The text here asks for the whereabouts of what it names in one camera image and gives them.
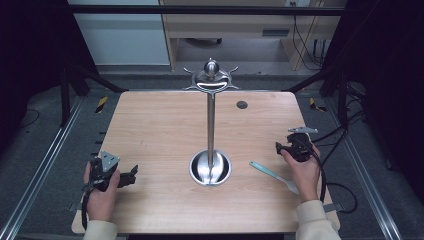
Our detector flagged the black horizontal frame bar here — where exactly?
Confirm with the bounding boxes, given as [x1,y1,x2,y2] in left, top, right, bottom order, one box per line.
[66,4,348,17]

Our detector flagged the right hand-held gripper black cable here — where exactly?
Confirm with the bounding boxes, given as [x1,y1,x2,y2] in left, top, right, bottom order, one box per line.
[294,136,359,215]

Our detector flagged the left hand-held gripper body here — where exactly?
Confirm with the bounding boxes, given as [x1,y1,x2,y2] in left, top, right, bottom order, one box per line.
[88,150,122,193]

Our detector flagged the dark curtain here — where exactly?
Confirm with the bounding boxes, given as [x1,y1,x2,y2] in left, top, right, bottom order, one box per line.
[0,0,101,158]
[319,0,424,198]

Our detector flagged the person's left hand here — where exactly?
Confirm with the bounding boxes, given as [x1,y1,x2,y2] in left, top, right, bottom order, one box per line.
[82,161,121,223]

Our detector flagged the metal utensil rack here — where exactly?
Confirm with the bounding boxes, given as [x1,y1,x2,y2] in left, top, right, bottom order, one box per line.
[182,58,241,187]

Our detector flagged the black hanging desk cables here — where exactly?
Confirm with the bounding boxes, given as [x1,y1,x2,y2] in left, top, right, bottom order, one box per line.
[291,14,326,72]

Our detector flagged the aluminium floor rail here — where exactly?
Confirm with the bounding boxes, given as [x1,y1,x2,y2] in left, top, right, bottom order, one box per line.
[323,96,404,240]
[0,95,86,240]

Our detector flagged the white cabinet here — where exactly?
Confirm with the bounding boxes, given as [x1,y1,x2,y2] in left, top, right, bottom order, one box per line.
[67,0,171,67]

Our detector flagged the left hand-held gripper black cable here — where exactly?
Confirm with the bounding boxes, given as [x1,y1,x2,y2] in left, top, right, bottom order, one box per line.
[80,185,98,232]

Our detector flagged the black metal stand leg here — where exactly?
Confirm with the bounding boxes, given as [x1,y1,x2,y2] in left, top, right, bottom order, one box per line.
[282,63,350,128]
[59,62,130,128]

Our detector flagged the teal handled white spatula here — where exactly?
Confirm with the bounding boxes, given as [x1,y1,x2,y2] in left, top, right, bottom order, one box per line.
[248,161,301,196]

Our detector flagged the grey table bracket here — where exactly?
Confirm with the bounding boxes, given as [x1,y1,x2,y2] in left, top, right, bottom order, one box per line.
[67,195,84,213]
[322,202,345,214]

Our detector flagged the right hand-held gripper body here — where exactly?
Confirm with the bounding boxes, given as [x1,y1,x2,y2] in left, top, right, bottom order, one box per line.
[285,126,319,164]

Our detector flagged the thin black floor cable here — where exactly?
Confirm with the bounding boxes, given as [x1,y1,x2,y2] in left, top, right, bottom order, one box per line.
[17,108,41,130]

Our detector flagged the yellow handled tool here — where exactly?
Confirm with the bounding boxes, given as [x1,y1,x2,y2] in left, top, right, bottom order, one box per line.
[94,95,110,115]

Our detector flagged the person's right hand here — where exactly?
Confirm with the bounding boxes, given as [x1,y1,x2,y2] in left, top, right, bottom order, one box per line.
[279,144,322,204]

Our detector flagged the yellow black striped tape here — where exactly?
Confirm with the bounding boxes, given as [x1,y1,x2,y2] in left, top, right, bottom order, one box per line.
[307,97,328,113]

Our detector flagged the hand-held gripper black cable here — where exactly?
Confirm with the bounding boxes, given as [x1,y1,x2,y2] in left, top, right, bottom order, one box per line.
[80,185,98,232]
[294,136,359,215]

